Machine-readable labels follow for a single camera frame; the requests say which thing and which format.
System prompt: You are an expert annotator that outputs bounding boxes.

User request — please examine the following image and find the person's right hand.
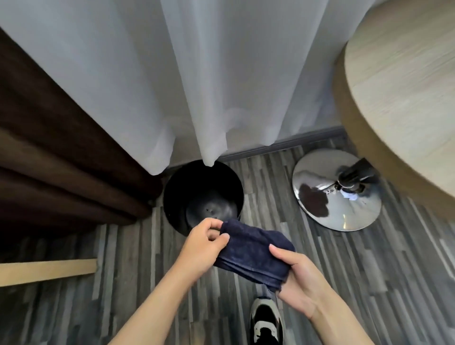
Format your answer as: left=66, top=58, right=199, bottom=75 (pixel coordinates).
left=269, top=244, right=333, bottom=319

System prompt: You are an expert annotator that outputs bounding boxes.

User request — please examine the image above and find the person's left hand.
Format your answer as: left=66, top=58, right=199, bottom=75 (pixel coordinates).
left=174, top=218, right=230, bottom=280

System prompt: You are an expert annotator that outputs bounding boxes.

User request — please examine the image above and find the dark blue cloth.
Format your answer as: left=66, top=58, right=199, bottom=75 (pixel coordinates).
left=214, top=219, right=296, bottom=293

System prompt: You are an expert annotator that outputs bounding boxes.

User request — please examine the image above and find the person's left forearm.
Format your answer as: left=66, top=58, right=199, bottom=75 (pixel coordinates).
left=108, top=265, right=201, bottom=345

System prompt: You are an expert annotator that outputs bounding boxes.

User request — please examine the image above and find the person's right forearm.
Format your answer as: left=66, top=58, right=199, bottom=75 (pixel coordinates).
left=309, top=293, right=375, bottom=345

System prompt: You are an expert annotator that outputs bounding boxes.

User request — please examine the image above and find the black round waste bin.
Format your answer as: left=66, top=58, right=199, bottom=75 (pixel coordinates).
left=163, top=159, right=245, bottom=235

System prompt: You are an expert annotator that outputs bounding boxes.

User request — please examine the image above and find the black and white sneaker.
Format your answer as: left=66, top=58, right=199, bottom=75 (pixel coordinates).
left=249, top=297, right=284, bottom=345

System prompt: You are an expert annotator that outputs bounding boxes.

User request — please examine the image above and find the chrome round table base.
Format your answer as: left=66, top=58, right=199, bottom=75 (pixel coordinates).
left=292, top=149, right=382, bottom=232

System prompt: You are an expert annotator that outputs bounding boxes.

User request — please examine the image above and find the grey baseboard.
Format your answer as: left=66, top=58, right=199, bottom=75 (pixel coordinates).
left=167, top=125, right=347, bottom=169

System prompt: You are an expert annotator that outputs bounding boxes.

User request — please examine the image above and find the white sheer curtain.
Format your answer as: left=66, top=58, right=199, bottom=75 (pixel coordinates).
left=0, top=0, right=386, bottom=176

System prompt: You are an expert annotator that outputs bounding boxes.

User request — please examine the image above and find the light wooden board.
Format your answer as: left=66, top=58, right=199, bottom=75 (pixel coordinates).
left=0, top=259, right=98, bottom=287

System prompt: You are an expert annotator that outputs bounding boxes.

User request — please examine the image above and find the dark brown curtain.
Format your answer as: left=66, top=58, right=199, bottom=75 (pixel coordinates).
left=0, top=28, right=164, bottom=235

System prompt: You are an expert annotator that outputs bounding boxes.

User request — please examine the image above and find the round wooden table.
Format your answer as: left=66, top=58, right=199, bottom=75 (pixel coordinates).
left=332, top=0, right=455, bottom=218

